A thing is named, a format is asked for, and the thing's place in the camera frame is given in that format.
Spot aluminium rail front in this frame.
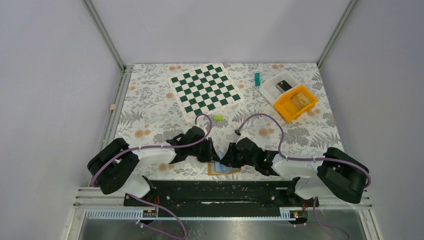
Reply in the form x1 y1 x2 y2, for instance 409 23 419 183
73 187 373 221

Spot purple cable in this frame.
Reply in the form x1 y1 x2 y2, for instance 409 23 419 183
234 113 373 240
90 113 214 187

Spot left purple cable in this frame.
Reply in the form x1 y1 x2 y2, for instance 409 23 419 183
90 113 214 187

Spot teal block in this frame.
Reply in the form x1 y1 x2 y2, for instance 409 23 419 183
254 72 261 87

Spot black card in white bin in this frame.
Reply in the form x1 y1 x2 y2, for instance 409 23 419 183
275 80 293 93

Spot floral tablecloth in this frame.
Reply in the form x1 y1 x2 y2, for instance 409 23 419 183
107 62 353 182

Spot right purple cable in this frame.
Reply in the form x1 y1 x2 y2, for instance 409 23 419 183
234 113 373 240

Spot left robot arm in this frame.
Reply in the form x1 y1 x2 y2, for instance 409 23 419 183
87 126 220 206

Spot orange plastic bin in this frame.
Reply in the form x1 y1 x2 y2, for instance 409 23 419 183
273 84 319 123

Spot orange leather card holder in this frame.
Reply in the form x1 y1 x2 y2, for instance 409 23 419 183
207 162 241 176

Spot gold cards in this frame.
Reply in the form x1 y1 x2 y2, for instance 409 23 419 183
291 93 311 110

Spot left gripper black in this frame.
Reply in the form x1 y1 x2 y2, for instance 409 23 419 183
188 137 221 163

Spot green white chessboard mat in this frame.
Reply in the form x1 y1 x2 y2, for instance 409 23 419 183
168 63 245 122

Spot lime green block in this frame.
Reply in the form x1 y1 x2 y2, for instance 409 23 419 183
213 115 225 121

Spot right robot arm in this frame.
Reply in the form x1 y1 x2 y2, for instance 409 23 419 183
218 137 370 206

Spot white plastic bin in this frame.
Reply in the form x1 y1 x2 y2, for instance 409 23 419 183
259 71 300 105

